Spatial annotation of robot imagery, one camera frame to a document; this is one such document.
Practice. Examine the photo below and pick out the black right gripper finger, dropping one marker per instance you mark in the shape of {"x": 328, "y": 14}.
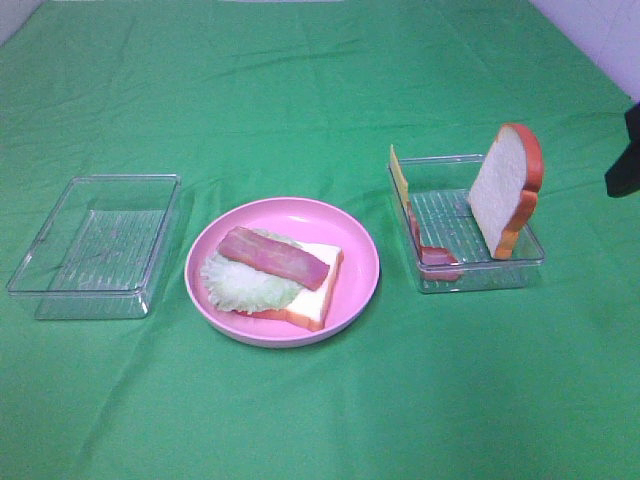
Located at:
{"x": 622, "y": 178}

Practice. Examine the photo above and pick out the toy bacon strip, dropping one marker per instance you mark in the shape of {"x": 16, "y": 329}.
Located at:
{"x": 274, "y": 257}
{"x": 431, "y": 255}

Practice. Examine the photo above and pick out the yellow toy cheese slice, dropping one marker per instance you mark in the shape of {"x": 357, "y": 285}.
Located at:
{"x": 399, "y": 179}

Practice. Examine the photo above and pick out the toy bread slice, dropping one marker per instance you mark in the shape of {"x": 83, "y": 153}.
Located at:
{"x": 504, "y": 194}
{"x": 277, "y": 298}

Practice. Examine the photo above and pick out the toy lettuce leaf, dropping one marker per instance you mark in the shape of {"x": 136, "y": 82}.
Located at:
{"x": 229, "y": 282}

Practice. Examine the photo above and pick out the right clear plastic tray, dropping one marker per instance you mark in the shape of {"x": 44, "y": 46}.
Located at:
{"x": 438, "y": 191}

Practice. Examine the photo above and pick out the clear plastic tray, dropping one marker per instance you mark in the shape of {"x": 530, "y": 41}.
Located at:
{"x": 438, "y": 191}
{"x": 101, "y": 251}

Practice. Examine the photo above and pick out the pink round plate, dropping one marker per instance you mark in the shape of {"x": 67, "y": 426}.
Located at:
{"x": 305, "y": 220}

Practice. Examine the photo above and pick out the green tablecloth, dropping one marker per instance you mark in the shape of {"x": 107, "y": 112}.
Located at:
{"x": 245, "y": 101}

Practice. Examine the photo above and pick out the left clear plastic tray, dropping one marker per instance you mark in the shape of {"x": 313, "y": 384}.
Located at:
{"x": 101, "y": 251}

